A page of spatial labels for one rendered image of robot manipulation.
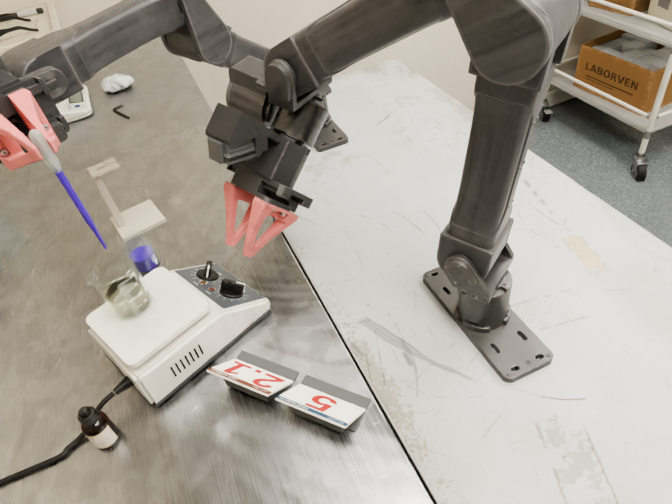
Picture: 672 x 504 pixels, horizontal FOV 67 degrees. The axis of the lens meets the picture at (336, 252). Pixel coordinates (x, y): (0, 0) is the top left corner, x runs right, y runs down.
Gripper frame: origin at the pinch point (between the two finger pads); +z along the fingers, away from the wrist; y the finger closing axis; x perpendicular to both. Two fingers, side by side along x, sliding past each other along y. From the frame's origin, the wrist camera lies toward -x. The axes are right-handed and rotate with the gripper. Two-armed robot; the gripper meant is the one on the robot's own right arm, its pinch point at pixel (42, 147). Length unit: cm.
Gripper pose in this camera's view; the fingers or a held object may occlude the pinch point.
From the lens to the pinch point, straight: 57.9
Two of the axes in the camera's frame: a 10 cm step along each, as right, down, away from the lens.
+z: 7.2, 4.0, -5.6
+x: 1.3, 7.1, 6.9
